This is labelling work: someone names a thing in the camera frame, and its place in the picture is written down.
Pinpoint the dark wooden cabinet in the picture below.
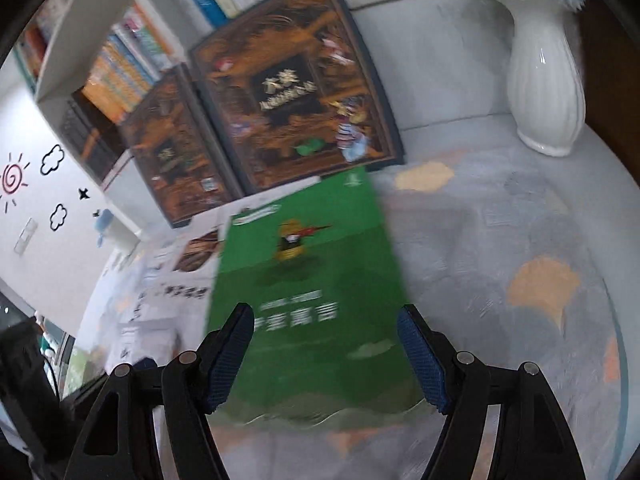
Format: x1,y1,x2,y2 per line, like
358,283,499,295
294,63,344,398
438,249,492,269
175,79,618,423
575,0,640,171

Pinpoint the row of colourful shelf books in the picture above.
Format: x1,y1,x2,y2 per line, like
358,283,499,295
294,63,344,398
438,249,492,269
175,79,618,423
20,0,446,126

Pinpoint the bright green cover book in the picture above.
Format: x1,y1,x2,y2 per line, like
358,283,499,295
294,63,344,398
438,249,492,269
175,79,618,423
206,169,431,428

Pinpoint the white light switch panel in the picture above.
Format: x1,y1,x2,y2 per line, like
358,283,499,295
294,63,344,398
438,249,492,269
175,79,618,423
12,217,39,257

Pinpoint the red sun wall decal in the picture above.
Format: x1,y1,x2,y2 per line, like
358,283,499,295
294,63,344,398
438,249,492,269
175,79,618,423
0,152,31,213

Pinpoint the dark ornate encyclopedia book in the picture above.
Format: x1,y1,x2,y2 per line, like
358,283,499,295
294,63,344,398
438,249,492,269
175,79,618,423
189,0,406,196
120,62,246,228

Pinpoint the white bookshelf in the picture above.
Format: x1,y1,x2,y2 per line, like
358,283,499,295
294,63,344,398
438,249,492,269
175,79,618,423
15,0,516,196

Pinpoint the white ribbed vase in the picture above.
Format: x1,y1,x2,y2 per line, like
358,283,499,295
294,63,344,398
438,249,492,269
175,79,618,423
505,0,587,157

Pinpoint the row of dark bound volumes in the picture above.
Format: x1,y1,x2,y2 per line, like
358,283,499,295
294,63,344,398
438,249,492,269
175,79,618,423
57,97,128,183

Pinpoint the white book black brush title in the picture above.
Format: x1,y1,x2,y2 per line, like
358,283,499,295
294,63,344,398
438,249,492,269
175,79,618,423
97,260,216,376

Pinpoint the white book yellow coat figure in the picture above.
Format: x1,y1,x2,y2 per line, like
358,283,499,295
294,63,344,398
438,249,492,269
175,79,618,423
150,176,321,281

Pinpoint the white bottle blue lid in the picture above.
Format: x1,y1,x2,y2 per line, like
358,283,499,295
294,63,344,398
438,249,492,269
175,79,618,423
94,208,141,261

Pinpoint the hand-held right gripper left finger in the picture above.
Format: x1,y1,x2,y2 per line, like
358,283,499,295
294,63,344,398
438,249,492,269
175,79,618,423
64,302,256,480

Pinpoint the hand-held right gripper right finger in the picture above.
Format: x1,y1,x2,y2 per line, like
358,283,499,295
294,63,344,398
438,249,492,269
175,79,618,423
396,304,587,480

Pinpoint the ginkgo patterned tablecloth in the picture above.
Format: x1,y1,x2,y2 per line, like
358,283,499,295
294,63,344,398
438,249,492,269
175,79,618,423
75,115,631,480

